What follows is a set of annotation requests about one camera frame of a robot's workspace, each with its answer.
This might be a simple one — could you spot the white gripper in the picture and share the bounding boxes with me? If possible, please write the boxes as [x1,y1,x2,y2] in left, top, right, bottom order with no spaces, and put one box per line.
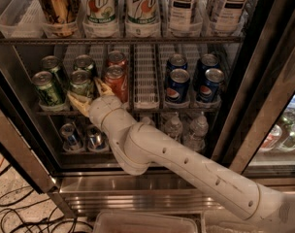
[67,77,129,129]

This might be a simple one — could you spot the green can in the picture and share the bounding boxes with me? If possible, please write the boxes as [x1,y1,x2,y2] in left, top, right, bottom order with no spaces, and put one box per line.
[73,54,98,77]
[32,71,65,106]
[70,70,94,98]
[41,55,68,90]

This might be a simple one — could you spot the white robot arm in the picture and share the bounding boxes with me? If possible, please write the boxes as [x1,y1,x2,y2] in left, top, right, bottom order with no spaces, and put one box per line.
[67,78,295,233]

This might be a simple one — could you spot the orange can front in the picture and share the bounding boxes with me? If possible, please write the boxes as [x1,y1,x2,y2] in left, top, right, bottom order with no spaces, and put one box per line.
[105,65,128,103]

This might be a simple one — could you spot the orange can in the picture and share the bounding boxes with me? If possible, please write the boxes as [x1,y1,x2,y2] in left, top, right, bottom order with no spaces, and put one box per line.
[107,50,128,70]
[105,65,128,103]

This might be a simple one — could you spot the blue silver can right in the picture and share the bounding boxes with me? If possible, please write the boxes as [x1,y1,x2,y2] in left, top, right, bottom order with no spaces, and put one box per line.
[86,125,106,151]

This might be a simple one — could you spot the blue silver can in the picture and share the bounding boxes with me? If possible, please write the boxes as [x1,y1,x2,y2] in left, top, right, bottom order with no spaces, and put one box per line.
[86,125,106,151]
[60,123,82,150]

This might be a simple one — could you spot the green can front left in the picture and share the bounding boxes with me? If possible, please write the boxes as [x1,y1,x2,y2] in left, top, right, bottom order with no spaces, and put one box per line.
[32,71,65,106]

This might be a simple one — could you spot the orange can back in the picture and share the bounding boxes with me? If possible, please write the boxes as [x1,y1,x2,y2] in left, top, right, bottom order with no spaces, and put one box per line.
[107,50,128,70]

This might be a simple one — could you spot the blue silver can left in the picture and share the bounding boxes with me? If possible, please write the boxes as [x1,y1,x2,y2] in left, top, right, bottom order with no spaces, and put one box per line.
[60,123,82,150]

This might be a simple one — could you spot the green can back left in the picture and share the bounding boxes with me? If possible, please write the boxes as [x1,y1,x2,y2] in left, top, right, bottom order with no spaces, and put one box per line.
[41,55,68,90]

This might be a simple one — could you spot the empty white shelf tray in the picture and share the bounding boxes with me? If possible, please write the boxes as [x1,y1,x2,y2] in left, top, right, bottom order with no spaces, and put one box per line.
[134,45,159,109]

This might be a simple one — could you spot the steel fridge door left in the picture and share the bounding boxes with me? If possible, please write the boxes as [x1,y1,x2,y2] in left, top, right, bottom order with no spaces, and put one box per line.
[0,61,58,194]

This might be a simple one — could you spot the blue pepsi can front left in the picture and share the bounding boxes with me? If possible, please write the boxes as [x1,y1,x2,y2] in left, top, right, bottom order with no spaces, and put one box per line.
[165,69,190,104]

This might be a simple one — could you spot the blue pepsi can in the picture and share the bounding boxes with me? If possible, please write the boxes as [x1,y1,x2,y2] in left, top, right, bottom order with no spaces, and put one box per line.
[196,68,224,103]
[166,53,187,78]
[165,69,190,104]
[192,53,219,90]

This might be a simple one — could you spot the water bottle middle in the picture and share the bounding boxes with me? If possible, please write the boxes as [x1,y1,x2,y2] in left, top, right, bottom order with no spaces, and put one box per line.
[164,116,182,142]

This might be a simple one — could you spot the water bottle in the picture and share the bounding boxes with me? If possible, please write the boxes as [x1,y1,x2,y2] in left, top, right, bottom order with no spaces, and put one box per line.
[183,116,209,152]
[141,116,155,126]
[164,116,182,142]

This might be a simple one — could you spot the blue pepsi can back left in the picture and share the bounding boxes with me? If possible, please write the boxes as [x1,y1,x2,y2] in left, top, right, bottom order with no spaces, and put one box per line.
[166,53,187,78]

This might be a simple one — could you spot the gold tall can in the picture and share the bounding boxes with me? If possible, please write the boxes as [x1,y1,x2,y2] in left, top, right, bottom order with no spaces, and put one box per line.
[39,0,81,37]

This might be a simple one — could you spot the blue pepsi can front right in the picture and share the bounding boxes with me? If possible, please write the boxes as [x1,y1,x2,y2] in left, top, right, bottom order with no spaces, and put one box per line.
[196,68,224,103]

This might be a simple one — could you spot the blue pepsi can back right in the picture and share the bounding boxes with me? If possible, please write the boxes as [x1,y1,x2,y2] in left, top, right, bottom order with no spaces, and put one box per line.
[192,53,219,90]

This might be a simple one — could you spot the glass fridge door right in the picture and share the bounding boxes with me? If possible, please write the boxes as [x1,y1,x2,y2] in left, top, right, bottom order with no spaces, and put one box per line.
[211,0,295,174]

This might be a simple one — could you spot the water bottle left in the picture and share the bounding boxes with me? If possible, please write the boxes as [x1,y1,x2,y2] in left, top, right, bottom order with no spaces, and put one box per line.
[141,116,155,126]

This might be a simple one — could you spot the empty clear top tray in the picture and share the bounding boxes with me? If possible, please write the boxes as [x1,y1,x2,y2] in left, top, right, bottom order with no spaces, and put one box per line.
[0,0,44,39]

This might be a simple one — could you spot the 7up bottle right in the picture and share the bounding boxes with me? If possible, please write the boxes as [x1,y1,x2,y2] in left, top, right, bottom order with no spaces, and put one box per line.
[126,0,157,25]

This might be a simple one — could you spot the water bottle right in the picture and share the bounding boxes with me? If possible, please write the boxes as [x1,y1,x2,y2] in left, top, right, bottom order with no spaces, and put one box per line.
[183,116,209,152]

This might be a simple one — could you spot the clear bin left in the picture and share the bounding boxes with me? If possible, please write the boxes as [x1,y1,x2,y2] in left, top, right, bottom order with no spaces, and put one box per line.
[92,211,198,233]

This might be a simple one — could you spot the clear bin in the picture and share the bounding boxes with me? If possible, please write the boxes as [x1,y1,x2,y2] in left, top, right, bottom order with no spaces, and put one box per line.
[92,211,198,233]
[201,210,265,233]

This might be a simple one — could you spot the tea bottle left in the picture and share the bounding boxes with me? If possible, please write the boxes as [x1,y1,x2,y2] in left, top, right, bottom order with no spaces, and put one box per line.
[168,0,199,31]

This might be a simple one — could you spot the tea bottle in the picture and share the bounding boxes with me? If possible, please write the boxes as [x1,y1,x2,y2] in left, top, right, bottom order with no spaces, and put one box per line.
[206,0,247,36]
[168,0,199,31]

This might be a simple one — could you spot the tea bottle right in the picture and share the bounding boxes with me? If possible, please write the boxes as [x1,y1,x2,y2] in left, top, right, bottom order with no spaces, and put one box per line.
[206,0,247,36]

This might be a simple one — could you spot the clear bin right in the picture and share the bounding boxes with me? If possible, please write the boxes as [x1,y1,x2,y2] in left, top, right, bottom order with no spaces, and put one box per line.
[201,210,265,233]

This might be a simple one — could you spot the black floor cables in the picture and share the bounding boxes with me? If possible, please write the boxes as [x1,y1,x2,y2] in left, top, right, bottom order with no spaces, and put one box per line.
[0,163,94,233]

